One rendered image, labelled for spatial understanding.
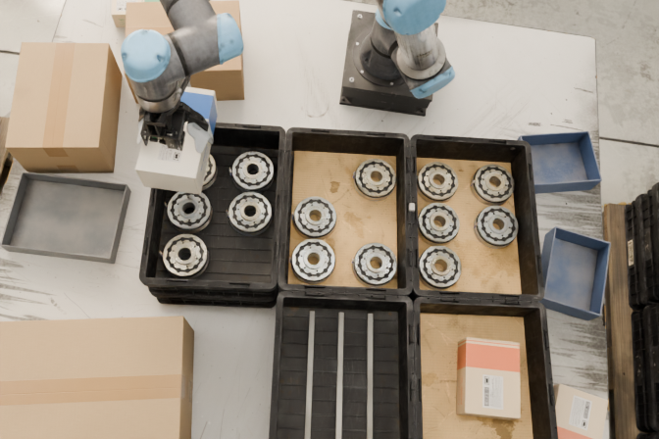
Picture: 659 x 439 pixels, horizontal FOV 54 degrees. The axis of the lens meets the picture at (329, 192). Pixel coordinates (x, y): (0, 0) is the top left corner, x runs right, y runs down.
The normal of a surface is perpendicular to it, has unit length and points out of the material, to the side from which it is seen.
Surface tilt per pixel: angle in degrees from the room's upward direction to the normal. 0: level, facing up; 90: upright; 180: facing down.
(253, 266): 0
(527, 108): 0
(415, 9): 85
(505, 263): 0
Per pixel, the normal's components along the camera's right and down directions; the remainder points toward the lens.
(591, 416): 0.07, -0.36
